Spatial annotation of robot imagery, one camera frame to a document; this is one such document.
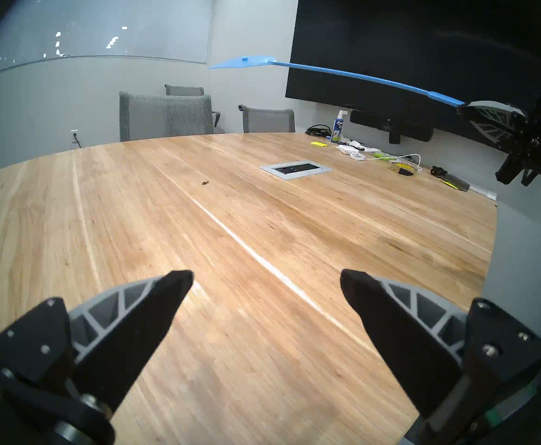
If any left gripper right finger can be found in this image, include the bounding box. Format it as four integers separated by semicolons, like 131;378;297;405
340;269;541;445

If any large black wall television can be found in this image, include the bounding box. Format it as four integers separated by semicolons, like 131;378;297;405
285;0;541;158

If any black video sound bar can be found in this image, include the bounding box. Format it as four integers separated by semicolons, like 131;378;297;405
350;110;434;145

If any white crumpled cloth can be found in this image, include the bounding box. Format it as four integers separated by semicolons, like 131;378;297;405
343;140;383;155

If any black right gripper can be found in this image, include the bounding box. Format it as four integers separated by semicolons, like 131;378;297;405
457;89;541;187

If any large glass wall whiteboard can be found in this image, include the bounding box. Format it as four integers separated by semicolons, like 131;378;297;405
0;0;215;84

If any low gray mesh office chair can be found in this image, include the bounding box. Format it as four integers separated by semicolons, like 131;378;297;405
238;105;296;134

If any gray swivel chair with armrests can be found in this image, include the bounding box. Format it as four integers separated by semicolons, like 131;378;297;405
165;84;221;134

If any wide gray mesh office chair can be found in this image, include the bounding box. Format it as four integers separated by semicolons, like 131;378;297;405
119;91;215;143

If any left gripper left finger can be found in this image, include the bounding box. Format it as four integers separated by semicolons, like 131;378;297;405
0;270;194;445

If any white charging cable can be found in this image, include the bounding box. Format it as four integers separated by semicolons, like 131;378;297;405
350;152;423;172

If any silver table power outlet box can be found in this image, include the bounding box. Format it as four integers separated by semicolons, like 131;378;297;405
258;160;333;181

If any blue plastic fly swatter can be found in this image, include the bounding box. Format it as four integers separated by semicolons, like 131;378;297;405
208;56;465;108

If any whiteboard cleaner spray bottle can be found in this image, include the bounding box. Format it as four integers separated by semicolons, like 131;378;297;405
331;111;348;144

